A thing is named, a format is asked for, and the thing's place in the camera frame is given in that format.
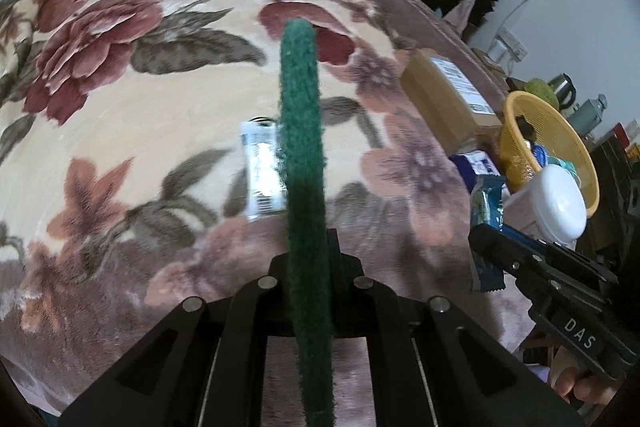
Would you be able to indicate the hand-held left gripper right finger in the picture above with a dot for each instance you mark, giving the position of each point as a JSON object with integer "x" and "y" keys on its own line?
{"x": 350, "y": 277}

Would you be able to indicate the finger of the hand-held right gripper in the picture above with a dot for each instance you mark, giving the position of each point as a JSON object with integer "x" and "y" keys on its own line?
{"x": 530, "y": 241}
{"x": 505, "y": 252}

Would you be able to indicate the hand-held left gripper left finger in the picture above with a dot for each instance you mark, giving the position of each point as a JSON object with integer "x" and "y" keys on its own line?
{"x": 277, "y": 277}

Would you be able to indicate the blue green foil packet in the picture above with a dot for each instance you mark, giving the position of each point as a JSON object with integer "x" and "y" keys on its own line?
{"x": 487, "y": 207}

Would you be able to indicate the teal face mask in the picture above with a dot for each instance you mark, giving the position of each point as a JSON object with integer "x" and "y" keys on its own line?
{"x": 567, "y": 167}

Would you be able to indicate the yellow plastic basket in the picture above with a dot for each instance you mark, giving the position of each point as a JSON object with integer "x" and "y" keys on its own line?
{"x": 515, "y": 142}

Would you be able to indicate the green scouring pad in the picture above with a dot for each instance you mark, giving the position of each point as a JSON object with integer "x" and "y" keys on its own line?
{"x": 300, "y": 107}

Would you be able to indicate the person's right hand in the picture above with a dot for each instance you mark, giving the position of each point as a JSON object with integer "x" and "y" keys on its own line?
{"x": 575, "y": 382}

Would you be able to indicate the white lidded canister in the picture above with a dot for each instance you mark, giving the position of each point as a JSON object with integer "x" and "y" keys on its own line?
{"x": 555, "y": 202}

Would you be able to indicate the blue white tissue packet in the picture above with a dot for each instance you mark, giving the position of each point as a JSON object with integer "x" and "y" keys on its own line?
{"x": 475, "y": 164}

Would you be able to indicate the dark wooden furniture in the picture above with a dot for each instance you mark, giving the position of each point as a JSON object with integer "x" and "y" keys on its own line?
{"x": 617, "y": 187}

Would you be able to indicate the clear plastic packet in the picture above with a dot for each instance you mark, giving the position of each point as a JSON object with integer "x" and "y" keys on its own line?
{"x": 260, "y": 167}

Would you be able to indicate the grey green flask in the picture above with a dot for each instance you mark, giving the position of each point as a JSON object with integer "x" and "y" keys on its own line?
{"x": 587, "y": 114}

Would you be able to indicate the green round object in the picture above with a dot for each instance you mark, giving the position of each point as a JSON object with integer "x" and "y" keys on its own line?
{"x": 540, "y": 92}

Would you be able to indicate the steel kettle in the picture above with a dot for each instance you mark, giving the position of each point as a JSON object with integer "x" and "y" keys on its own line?
{"x": 562, "y": 91}

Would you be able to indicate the brown cardboard box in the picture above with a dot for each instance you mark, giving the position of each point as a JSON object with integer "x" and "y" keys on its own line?
{"x": 440, "y": 107}

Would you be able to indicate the floral fleece blanket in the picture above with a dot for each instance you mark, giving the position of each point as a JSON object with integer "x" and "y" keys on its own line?
{"x": 150, "y": 132}

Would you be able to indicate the white wall socket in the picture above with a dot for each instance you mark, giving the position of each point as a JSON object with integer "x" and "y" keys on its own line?
{"x": 510, "y": 46}

